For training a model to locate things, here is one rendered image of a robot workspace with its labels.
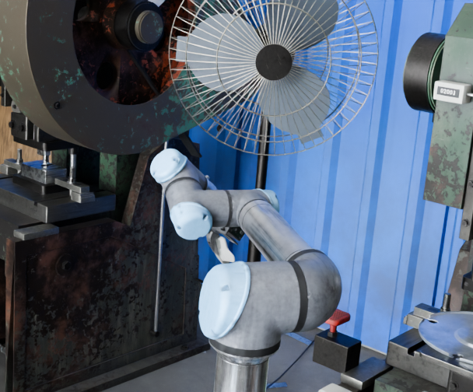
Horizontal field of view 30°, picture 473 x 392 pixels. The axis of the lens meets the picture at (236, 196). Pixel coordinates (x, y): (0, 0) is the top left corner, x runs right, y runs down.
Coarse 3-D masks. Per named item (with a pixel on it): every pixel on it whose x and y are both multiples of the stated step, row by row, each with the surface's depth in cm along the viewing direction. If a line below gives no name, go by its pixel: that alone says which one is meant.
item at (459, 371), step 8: (424, 352) 186; (432, 352) 186; (432, 360) 184; (440, 360) 183; (448, 360) 183; (456, 360) 183; (448, 368) 182; (456, 368) 180; (464, 368) 180; (472, 368) 180; (456, 376) 194; (464, 376) 193; (472, 376) 178; (448, 384) 196; (456, 384) 195; (464, 384) 193; (472, 384) 192
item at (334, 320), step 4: (336, 312) 208; (340, 312) 209; (344, 312) 209; (332, 316) 206; (336, 316) 206; (340, 316) 207; (344, 316) 207; (348, 316) 207; (328, 320) 205; (332, 320) 204; (336, 320) 204; (340, 320) 204; (344, 320) 206; (348, 320) 207; (332, 324) 204; (336, 324) 204; (340, 324) 205; (332, 328) 208; (336, 328) 208
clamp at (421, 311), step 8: (448, 296) 212; (424, 304) 219; (448, 304) 213; (416, 312) 217; (424, 312) 216; (432, 312) 215; (440, 312) 214; (408, 320) 218; (416, 320) 216; (432, 320) 218; (416, 328) 217
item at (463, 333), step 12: (444, 312) 207; (456, 312) 208; (468, 312) 208; (420, 324) 199; (432, 324) 200; (444, 324) 201; (456, 324) 201; (468, 324) 202; (432, 336) 194; (444, 336) 194; (456, 336) 194; (468, 336) 194; (444, 348) 188; (456, 348) 188; (468, 348) 189; (468, 360) 182
